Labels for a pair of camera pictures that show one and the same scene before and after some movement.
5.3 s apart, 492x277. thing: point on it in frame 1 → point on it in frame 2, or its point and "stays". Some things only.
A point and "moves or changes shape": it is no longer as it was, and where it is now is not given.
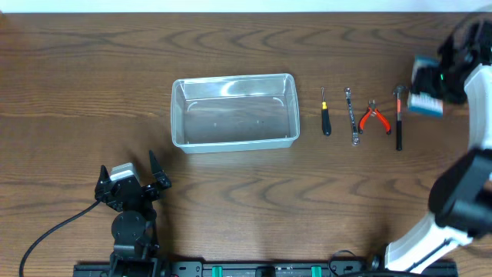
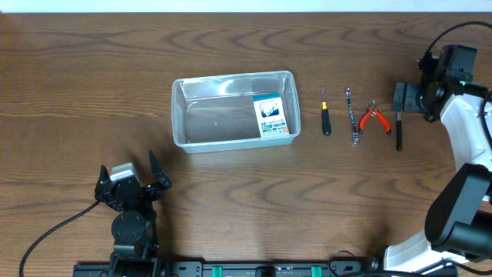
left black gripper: x=131 y=191 stays
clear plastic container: x=234 y=114 stays
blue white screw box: x=425 y=98 moves or changes shape
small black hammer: x=399 y=143 stays
